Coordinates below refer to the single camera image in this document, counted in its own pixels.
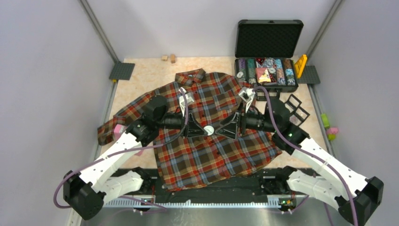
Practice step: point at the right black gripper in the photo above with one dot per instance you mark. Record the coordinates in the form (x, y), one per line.
(230, 129)

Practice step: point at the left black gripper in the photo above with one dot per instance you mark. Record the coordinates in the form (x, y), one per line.
(193, 128)

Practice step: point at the plaid flannel shirt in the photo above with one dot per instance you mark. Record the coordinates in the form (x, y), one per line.
(199, 161)

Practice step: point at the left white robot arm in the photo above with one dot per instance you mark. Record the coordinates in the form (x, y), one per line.
(89, 188)

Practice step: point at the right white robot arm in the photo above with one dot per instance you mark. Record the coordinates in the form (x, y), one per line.
(353, 195)

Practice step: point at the black brooch display tray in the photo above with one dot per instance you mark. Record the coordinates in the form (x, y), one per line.
(298, 115)

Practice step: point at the pink metronome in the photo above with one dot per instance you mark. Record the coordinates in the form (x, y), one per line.
(118, 131)

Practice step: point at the wooden block right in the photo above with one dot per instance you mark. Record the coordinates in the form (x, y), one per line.
(173, 58)

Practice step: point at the black poker chip case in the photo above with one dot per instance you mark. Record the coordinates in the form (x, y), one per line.
(264, 51)

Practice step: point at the left grey baseplate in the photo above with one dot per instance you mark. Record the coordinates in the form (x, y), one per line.
(122, 71)

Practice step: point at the grey baseplate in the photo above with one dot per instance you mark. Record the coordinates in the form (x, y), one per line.
(309, 76)
(122, 71)

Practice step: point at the yellow plastic toy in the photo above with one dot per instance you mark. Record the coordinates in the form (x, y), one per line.
(300, 65)

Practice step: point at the right grey baseplate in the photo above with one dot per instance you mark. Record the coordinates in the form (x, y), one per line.
(309, 76)

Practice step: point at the green pink toy pieces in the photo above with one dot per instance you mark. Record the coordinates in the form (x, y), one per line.
(331, 132)

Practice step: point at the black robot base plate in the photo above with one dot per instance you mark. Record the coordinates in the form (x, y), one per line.
(257, 188)

